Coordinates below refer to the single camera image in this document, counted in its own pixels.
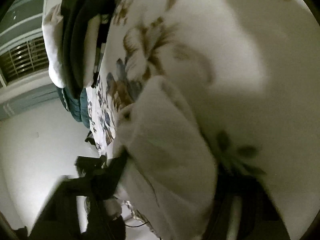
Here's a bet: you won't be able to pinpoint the beige long-sleeve shirt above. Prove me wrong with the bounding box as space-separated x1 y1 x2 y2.
113 76 216 239

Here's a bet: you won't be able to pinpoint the black clothes on box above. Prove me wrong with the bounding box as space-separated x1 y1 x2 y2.
75 130 107 178

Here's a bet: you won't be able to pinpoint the black folded clothes stack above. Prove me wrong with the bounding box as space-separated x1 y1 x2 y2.
61 0 116 99

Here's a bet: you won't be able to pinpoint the dark green quilt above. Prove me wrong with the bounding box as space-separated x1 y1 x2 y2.
56 87 90 129

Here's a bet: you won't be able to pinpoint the green left curtain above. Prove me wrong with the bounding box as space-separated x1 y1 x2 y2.
1 85 59 121

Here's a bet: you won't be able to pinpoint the green curtain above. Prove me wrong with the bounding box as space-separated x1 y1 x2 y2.
1 0 44 49
1 85 59 121

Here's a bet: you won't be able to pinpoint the floral bed sheet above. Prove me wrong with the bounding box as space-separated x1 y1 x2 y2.
87 0 319 239

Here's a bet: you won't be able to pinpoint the window with metal grille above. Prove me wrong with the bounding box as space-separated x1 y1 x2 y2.
1 36 49 85

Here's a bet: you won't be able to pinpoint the white folded garment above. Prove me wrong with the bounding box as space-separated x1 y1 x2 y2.
41 3 66 88

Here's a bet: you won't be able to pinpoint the green right curtain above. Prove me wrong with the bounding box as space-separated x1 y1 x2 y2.
1 0 44 49

